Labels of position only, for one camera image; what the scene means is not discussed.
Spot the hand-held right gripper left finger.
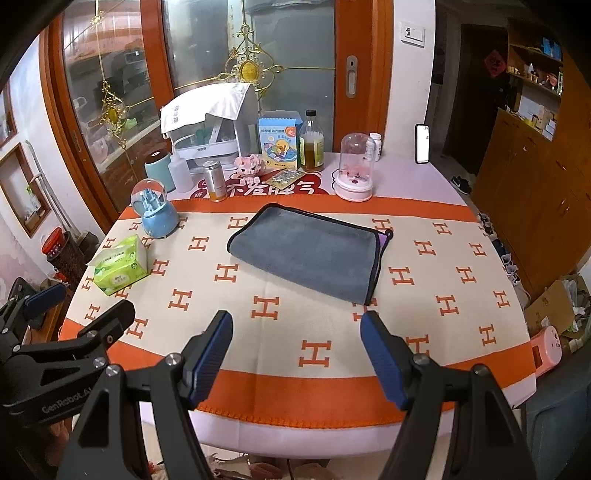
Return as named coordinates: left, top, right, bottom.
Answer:
left=55, top=310, right=234, bottom=480

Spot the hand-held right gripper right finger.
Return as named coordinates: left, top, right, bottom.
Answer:
left=360, top=311, right=539, bottom=480

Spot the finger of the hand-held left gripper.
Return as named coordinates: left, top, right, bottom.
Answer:
left=76, top=300, right=137, bottom=365
left=0, top=282, right=68, bottom=358

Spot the grey towel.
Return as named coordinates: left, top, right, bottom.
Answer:
left=228, top=203, right=394, bottom=306

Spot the dark wicker basket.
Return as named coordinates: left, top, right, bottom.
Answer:
left=46, top=231, right=100, bottom=288

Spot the green tissue pack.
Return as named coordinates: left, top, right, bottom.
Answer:
left=87, top=234, right=149, bottom=296

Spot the red lidded jar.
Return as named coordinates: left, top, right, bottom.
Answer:
left=41, top=227, right=64, bottom=257

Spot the orange and cream printed blanket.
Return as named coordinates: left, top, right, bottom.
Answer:
left=59, top=194, right=537, bottom=425

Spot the blue snow globe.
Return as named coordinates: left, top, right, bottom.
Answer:
left=131, top=178, right=179, bottom=239

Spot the row of shoes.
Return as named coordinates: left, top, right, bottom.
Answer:
left=478, top=212, right=523, bottom=288

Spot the teal cylindrical humidifier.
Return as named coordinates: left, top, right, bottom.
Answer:
left=144, top=148, right=178, bottom=193

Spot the pink plastic toy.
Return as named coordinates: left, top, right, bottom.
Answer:
left=530, top=325, right=563, bottom=370

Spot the white squeeze bottle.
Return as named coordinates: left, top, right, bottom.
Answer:
left=168, top=154, right=194, bottom=193

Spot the metal can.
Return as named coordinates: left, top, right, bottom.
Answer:
left=203, top=160, right=225, bottom=203

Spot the red and white printed mat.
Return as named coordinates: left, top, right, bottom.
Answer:
left=193, top=165, right=338, bottom=200

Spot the cardboard box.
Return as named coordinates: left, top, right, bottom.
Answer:
left=524, top=274, right=591, bottom=352

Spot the pink dome music box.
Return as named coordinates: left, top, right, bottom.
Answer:
left=333, top=132, right=374, bottom=202

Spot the dark grey container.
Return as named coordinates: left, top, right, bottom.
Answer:
left=525, top=364, right=591, bottom=480

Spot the pink block toy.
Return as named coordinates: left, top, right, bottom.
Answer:
left=235, top=155, right=264, bottom=179

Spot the blister pill pack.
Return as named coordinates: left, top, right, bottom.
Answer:
left=265, top=169, right=305, bottom=188

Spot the small gold door ornament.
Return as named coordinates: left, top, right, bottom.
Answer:
left=99, top=80, right=131, bottom=132

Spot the white bottle steriliser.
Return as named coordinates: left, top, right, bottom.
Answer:
left=171, top=83, right=262, bottom=169

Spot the smartphone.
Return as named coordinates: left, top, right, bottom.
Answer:
left=415, top=124, right=430, bottom=165

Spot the bottle of brown liquid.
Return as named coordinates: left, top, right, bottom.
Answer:
left=299, top=110, right=326, bottom=173

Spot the blue box with duck print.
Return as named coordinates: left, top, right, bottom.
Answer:
left=257, top=111, right=303, bottom=172

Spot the wooden cabinet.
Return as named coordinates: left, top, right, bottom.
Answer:
left=471, top=18, right=591, bottom=301

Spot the white cloth bag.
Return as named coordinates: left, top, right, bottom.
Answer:
left=160, top=83, right=252, bottom=138

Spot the large gold door ornament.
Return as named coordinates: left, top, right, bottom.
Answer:
left=225, top=25, right=284, bottom=85

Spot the silver door handle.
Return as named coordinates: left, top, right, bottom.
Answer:
left=345, top=55, right=358, bottom=99

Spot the white light switch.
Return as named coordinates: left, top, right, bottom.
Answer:
left=401, top=21, right=426, bottom=45

